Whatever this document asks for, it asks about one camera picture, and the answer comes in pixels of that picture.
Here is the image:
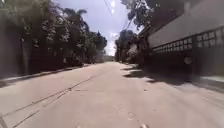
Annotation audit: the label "concrete sidewalk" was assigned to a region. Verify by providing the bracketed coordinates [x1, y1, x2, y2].
[194, 74, 224, 94]

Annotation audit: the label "grey concrete road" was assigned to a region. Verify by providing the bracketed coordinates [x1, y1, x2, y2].
[0, 61, 224, 128]

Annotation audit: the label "row of trees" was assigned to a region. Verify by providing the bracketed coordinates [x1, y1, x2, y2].
[0, 0, 109, 77]

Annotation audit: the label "group of trees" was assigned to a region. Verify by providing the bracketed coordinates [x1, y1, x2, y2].
[114, 0, 155, 65]

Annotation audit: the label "overhead wires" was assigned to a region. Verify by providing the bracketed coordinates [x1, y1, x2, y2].
[102, 0, 135, 32]

